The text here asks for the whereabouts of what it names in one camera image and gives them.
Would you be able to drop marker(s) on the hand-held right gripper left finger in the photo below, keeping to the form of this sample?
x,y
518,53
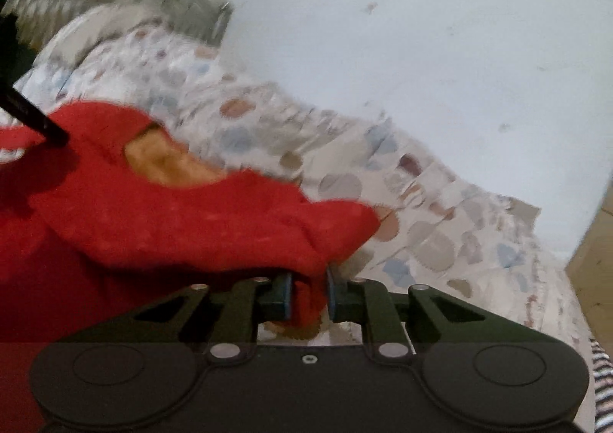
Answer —
x,y
283,299

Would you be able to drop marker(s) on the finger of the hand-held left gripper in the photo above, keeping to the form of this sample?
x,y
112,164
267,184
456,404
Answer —
x,y
36,119

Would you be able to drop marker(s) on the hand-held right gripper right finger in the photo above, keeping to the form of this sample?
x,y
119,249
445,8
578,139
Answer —
x,y
331,294

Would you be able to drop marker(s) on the red garment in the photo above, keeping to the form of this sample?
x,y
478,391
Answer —
x,y
143,232

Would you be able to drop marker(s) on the dark cloth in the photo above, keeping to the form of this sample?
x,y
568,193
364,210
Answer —
x,y
8,30

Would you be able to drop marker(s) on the beige pillow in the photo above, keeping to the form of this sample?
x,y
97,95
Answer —
x,y
86,33

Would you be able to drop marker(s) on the printed bedsheet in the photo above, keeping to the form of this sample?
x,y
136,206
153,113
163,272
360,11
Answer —
x,y
431,203

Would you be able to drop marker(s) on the metal bed headboard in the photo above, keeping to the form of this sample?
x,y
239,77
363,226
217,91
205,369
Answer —
x,y
222,23

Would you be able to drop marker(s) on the striped cloth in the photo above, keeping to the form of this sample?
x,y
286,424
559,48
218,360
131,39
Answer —
x,y
602,380

